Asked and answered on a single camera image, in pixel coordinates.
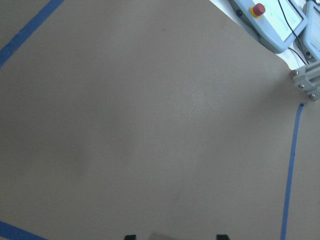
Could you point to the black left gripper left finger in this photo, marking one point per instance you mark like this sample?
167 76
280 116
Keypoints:
130 237

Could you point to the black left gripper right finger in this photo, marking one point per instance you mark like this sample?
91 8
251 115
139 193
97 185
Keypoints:
222 237

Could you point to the aluminium frame post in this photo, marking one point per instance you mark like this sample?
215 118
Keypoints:
307 79

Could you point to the teach pendant far from post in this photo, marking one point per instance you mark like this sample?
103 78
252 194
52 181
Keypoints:
277 23

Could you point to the teach pendant near post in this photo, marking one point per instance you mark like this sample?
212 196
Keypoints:
311 33

